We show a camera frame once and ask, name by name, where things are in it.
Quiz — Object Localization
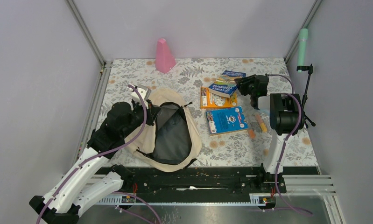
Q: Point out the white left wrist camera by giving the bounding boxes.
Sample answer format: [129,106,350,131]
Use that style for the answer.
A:
[128,84,151,107]

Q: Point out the beige canvas backpack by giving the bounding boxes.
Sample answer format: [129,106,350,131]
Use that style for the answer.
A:
[125,88,202,172]

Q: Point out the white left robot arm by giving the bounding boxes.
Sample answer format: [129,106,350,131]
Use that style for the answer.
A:
[29,100,161,224]

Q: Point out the black tripod stand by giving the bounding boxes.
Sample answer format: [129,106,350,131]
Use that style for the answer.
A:
[296,64,316,127]

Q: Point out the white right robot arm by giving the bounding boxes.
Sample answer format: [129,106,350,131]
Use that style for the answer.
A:
[235,75,305,192]

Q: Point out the aluminium cable duct rail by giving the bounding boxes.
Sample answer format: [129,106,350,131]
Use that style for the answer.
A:
[96,194,275,207]

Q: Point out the orange paperback book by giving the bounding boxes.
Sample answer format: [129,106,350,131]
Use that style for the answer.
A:
[200,87,238,109]

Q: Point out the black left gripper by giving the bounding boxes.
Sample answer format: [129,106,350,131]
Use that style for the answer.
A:
[121,99,162,138]

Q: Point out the yellow highlighter pen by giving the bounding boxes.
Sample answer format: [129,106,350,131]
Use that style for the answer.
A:
[254,112,267,133]

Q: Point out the dark blue treehouse book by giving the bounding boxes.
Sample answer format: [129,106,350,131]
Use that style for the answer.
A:
[208,70,246,98]

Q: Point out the pink cone block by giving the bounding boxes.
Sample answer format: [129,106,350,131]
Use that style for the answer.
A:
[155,38,176,73]

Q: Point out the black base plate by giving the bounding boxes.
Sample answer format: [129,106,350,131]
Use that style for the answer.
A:
[103,167,288,195]

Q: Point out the orange highlighter pen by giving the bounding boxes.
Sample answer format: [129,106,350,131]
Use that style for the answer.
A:
[247,129,256,139]

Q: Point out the light blue paperback book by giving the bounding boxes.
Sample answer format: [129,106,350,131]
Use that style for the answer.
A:
[205,106,248,135]

